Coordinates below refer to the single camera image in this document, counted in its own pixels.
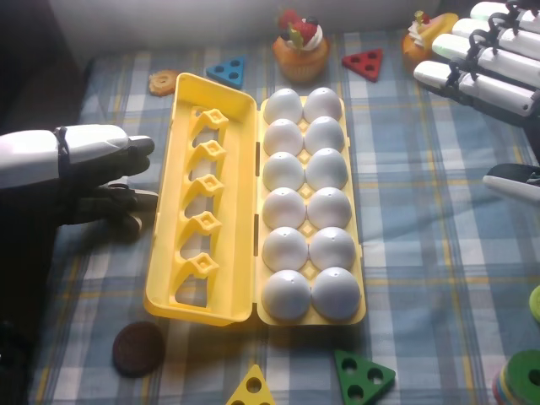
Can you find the toy cupcake with strawberries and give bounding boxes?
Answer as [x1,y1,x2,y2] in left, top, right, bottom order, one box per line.
[272,8,331,84]

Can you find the green triangle block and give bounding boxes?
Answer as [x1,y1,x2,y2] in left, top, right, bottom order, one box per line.
[333,348,397,405]

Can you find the yellow triangle block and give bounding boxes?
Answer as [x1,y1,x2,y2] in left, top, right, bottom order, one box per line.
[224,364,278,405]

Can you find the red triangle block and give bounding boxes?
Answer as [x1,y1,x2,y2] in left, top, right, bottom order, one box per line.
[341,48,385,84]

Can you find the orange toy cake with cream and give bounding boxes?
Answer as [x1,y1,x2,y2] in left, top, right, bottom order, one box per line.
[400,10,460,72]

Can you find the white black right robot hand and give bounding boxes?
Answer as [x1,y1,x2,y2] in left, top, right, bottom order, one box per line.
[413,0,540,202]

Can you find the light green plastic ring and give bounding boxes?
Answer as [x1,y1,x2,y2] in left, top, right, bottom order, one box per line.
[528,284,540,325]

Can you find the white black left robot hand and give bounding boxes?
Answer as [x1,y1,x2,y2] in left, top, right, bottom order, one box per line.
[0,124,159,245]

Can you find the yellow flower-shaped toy biscuit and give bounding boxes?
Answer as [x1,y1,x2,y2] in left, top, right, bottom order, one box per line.
[148,69,181,97]

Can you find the blue plaid tablecloth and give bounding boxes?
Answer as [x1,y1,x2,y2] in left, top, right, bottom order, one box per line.
[24,29,540,405]

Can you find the colourful ring stack toy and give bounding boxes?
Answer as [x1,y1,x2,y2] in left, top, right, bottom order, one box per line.
[491,348,540,405]

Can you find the brown chocolate toy cookie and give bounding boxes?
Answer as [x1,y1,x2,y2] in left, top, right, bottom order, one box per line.
[111,321,166,378]

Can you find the blue triangle block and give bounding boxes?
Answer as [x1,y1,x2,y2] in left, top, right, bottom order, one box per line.
[205,54,248,90]

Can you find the yellow plastic egg carton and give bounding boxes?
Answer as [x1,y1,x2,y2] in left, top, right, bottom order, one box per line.
[143,72,366,328]

